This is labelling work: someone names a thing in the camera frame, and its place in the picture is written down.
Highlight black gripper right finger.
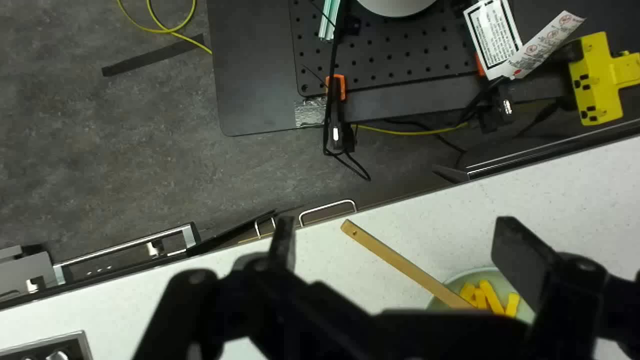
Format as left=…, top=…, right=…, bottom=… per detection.
left=490, top=215, right=640, bottom=360

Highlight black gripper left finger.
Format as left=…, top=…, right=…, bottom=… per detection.
left=132, top=214, right=375, bottom=360

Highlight wooden spatula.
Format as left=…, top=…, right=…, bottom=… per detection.
left=339, top=217, right=481, bottom=312

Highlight light green bowl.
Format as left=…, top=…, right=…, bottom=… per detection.
left=427, top=265, right=540, bottom=328

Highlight yellow food pieces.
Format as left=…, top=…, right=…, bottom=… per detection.
left=458, top=278, right=522, bottom=319

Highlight black power plug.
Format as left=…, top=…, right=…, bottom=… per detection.
left=474, top=95, right=520, bottom=134

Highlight orange black clamp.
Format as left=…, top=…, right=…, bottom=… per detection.
left=322, top=72, right=357, bottom=157

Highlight metal drawer front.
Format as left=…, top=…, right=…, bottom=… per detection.
left=0, top=221, right=202, bottom=310

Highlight paper tag with red print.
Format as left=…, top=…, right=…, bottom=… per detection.
left=506, top=7, right=589, bottom=79

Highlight black perforated breadboard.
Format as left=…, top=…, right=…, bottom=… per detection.
left=286, top=0, right=583, bottom=99

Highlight metal cabinet pull handle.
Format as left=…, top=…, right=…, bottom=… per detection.
left=297, top=198, right=361, bottom=230

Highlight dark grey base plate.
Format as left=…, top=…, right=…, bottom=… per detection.
left=207, top=0, right=583, bottom=137

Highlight yellow bracket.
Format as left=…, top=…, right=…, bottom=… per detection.
left=567, top=30, right=640, bottom=127

